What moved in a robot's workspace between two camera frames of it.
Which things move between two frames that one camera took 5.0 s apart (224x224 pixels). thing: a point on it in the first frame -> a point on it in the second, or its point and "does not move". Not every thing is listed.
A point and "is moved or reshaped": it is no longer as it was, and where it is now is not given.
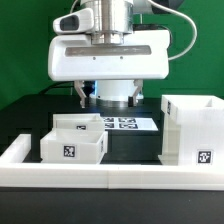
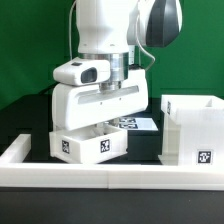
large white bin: x=192 y=130 does not move
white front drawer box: x=83 y=146 is moved or reshaped
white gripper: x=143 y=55 -> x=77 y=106
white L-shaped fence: x=15 y=172 does not move
